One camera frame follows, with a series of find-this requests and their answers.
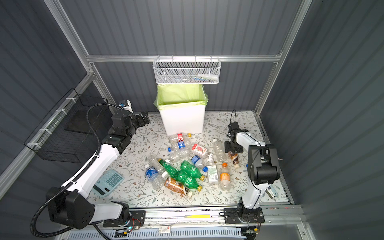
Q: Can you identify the brown tea bottle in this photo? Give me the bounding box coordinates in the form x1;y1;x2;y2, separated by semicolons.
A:
164;177;193;198

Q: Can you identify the green bin liner bag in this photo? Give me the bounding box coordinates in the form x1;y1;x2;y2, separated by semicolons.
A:
154;84;209;111

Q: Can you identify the black wire mesh basket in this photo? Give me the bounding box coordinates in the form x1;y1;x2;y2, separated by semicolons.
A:
24;89;112;164

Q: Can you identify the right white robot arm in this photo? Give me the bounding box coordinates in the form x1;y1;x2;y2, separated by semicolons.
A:
224;122;281;210

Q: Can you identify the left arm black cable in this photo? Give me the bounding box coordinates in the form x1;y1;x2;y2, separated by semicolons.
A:
29;103;127;239

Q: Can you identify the white green label bottle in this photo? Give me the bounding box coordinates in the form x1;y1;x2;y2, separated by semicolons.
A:
203;163;219;185

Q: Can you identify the green bottle lower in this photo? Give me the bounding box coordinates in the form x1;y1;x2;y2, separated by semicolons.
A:
176;171;203;192

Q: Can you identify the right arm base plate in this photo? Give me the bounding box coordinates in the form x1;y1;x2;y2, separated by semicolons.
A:
223;208;265;225

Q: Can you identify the green bottle yellow cap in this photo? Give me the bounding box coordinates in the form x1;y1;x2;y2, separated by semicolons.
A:
158;159;179;179

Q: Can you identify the clear bottle red label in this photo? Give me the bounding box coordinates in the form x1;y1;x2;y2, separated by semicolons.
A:
169;133;192;144

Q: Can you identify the stapler on table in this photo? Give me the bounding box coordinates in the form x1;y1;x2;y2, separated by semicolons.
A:
266;185;279;199

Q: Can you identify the clear bottle blue label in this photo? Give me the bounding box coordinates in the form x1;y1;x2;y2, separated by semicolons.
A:
145;164;164;191

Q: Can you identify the white tube in basket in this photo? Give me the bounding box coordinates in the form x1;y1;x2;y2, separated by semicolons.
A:
198;74;219;82

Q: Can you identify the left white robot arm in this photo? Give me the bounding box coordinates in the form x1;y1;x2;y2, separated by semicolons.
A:
45;110;150;229

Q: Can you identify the white plastic trash bin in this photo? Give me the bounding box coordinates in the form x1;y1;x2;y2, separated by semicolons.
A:
160;105;206;136

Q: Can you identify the white wire mesh basket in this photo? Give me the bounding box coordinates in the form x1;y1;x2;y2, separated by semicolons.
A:
153;59;222;85

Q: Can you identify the clear bottle blue cap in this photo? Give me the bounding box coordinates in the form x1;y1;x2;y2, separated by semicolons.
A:
167;141;191;153

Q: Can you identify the clear bottle white cap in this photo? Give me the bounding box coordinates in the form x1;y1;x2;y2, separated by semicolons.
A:
212;139;227;163

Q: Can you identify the orange cap juice bottle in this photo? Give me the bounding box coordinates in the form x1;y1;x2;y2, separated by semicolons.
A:
219;163;232;191

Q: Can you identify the small brown bottle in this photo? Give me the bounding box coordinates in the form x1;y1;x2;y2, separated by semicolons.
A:
229;152;240;169

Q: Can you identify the green bottle upper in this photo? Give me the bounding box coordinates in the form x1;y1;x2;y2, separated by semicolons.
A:
180;161;206;181

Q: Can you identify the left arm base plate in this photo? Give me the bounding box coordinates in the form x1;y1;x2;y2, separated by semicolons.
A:
103;211;146;228

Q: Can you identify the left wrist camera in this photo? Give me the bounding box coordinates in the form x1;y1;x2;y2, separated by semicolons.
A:
119;100;134;113

